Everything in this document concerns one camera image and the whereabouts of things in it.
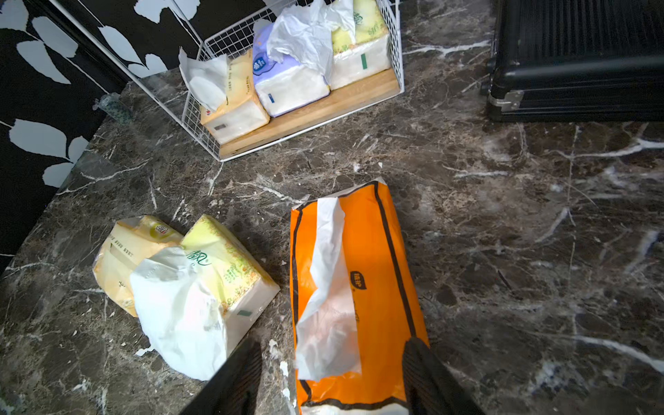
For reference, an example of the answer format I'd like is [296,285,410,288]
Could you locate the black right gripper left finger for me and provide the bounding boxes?
[180,338,262,415]

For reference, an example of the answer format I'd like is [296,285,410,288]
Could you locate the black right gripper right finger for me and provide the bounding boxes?
[402,337,485,415]

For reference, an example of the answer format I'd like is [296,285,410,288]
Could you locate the yellow green tissue pack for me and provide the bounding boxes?
[130,214,280,381]
[329,0,392,90]

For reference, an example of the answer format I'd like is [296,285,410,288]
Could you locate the orange tissue pack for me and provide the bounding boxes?
[290,179,427,414]

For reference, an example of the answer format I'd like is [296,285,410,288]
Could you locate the pale yellow tissue pack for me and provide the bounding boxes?
[93,215,183,317]

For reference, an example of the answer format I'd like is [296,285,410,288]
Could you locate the beige tissue pack bottom shelf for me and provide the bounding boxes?
[178,49,270,145]

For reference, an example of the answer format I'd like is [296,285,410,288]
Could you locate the yellow green tissue pack bottom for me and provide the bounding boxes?
[329,0,392,90]

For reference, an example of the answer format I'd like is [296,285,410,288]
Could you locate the purple white tissue pack bottom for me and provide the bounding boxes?
[252,1,356,118]

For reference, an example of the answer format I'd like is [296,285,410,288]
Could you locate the small clear glass object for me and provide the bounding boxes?
[93,93,132,126]

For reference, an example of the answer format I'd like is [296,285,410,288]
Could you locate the black hard case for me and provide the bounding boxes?
[482,1,663,122]

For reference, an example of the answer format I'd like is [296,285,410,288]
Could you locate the white wire wooden shelf rack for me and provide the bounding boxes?
[55,1,405,162]

